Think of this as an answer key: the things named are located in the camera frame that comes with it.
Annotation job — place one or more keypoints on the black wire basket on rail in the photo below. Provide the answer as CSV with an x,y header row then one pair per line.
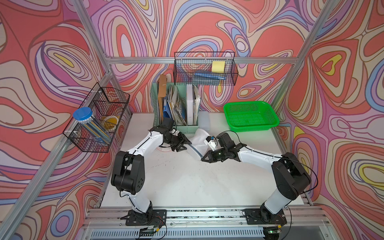
x,y
184,70

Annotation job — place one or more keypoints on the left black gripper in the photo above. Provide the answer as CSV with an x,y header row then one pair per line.
x,y
181,139

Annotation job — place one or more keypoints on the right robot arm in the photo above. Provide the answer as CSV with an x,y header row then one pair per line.
x,y
290,176

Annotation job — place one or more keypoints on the white binder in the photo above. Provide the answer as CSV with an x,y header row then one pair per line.
x,y
190,105

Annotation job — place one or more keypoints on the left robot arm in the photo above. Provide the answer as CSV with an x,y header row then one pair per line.
x,y
128,174

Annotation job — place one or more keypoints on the brown cardboard folder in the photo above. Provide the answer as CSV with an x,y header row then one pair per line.
x,y
162,92

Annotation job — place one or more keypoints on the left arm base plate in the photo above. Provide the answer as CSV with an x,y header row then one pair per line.
x,y
155,218

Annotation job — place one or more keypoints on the mint green file organizer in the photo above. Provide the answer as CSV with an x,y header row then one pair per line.
x,y
182,93

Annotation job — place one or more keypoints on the green plastic basket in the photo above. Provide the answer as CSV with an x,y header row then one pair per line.
x,y
250,116

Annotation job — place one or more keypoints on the jar with blue lid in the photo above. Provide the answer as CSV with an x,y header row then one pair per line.
x,y
85,117

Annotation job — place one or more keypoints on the aluminium frame rail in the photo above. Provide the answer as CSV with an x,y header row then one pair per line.
x,y
169,60

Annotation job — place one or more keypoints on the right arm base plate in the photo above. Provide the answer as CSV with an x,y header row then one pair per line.
x,y
264,217

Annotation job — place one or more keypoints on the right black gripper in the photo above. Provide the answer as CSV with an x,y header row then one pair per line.
x,y
212,159

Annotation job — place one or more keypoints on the blue folder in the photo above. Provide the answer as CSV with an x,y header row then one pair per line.
x,y
167,112

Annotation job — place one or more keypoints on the black wire basket left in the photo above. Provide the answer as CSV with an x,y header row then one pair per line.
x,y
104,101

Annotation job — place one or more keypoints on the yellow sticky note pad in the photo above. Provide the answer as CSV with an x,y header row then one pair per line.
x,y
218,67

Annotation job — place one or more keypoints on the blue pen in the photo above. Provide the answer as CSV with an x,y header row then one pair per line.
x,y
209,75

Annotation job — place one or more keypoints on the magazines in organizer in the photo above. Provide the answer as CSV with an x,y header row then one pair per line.
x,y
177,106

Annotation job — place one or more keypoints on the yellow tape roll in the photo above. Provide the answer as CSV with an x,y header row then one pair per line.
x,y
110,122

